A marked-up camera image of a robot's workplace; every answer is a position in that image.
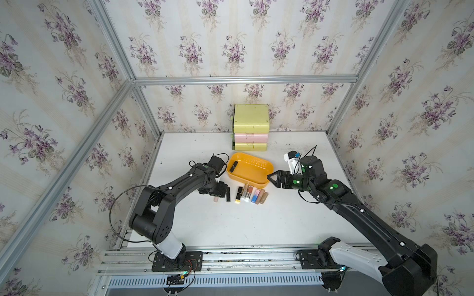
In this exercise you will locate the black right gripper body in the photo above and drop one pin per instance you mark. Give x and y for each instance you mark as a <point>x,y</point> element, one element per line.
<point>295,181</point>

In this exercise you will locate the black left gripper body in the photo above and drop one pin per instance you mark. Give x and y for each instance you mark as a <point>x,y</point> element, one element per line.
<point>216,189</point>

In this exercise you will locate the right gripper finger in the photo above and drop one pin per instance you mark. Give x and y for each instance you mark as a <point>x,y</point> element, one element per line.
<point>275,174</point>
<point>275,180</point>

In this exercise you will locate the slim black lipstick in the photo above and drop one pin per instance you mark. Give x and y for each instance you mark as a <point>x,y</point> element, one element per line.
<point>228,196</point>

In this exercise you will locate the brown lipstick tube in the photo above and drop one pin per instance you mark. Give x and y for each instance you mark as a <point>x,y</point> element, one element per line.
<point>264,197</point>

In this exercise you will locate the black gold square lipstick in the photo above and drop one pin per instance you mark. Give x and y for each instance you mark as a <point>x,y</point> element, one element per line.
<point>238,195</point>

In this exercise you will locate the black lipstick tube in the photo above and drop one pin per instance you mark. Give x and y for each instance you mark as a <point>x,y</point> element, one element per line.
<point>233,167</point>

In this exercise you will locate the silver lipstick tube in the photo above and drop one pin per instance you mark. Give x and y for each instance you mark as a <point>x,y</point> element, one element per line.
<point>245,191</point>

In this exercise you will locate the yellow storage tray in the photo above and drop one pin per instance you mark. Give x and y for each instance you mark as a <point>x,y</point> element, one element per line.
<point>251,170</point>

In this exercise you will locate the red white lipstick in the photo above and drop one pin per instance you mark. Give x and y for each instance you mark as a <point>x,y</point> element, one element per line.
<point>249,194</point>

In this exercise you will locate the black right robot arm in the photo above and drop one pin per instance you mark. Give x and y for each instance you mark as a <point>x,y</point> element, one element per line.
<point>403,267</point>

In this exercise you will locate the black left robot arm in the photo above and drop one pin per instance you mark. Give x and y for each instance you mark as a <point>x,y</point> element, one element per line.
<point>153,215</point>

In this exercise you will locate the rose gold lipstick tube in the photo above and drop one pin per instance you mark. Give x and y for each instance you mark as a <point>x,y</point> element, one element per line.
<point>260,196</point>

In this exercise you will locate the blue lipstick tube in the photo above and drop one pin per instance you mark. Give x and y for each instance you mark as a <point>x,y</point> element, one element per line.
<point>255,196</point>

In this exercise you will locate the green pink drawer box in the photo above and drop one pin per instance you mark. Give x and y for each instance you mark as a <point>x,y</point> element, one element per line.
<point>251,127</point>

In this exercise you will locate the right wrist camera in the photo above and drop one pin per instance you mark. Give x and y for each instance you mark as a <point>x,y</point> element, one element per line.
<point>292,158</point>

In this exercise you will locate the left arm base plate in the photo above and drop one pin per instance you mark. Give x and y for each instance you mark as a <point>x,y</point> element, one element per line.
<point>188,261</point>

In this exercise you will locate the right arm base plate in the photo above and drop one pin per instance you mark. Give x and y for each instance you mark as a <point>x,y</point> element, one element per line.
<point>314,259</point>

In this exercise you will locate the aluminium rail frame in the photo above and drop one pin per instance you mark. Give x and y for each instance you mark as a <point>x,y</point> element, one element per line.
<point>142,268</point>

